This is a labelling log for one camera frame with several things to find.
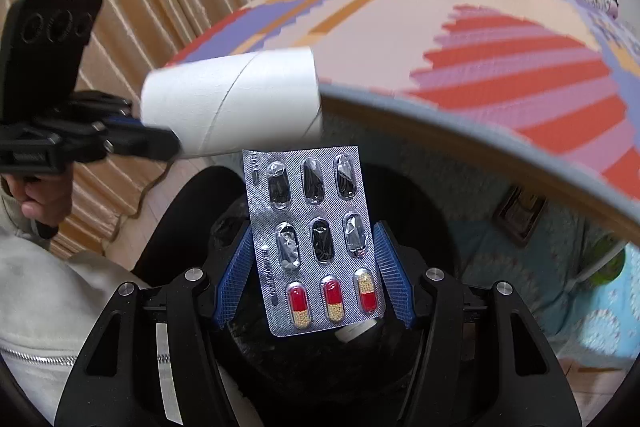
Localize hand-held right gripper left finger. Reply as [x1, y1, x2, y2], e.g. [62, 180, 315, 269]
[54, 222, 254, 427]

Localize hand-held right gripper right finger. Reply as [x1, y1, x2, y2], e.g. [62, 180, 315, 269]
[372, 221, 584, 427]

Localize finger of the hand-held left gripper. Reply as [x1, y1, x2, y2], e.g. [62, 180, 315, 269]
[75, 92, 146, 126]
[102, 126, 182, 160]

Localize black trash bin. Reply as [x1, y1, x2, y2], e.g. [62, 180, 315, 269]
[210, 162, 464, 427]

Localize silver pill blister pack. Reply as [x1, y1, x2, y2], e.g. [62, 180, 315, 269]
[242, 146, 389, 339]

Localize white paper tube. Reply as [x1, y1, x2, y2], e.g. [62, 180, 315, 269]
[140, 47, 324, 158]

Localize person's left forearm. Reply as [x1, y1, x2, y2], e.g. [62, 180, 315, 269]
[0, 187, 57, 258]

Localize person's left hand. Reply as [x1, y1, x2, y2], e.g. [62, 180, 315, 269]
[7, 171, 77, 243]

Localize grey-edged table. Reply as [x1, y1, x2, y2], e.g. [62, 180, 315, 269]
[319, 84, 640, 236]

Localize person's white jacket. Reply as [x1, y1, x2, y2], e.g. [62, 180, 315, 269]
[0, 234, 152, 426]

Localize blue floral bed sheet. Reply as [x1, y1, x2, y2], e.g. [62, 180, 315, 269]
[320, 107, 640, 360]

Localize green plastic object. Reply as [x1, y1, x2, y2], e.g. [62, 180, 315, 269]
[590, 239, 627, 286]

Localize colourful foam mat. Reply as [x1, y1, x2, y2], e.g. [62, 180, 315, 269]
[165, 0, 640, 188]

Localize dark square frame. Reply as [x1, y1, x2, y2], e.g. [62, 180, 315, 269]
[492, 184, 547, 248]

